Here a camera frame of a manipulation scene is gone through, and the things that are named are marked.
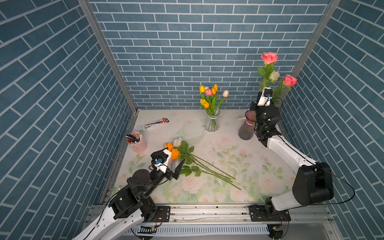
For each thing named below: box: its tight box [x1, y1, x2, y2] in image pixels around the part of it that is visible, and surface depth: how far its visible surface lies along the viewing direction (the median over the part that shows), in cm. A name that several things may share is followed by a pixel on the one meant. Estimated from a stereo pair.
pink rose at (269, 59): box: [257, 52, 279, 88], surface depth 68 cm
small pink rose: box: [275, 74, 298, 106], surface depth 78 cm
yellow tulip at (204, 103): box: [200, 98, 210, 109], surface depth 84 cm
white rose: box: [173, 137, 183, 148], surface depth 97 cm
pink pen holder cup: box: [127, 131, 148, 154], surface depth 93 cm
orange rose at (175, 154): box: [171, 148, 180, 161], surface depth 93 cm
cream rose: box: [269, 70, 280, 83], surface depth 87 cm
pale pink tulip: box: [214, 90, 229, 117], surface depth 95 cm
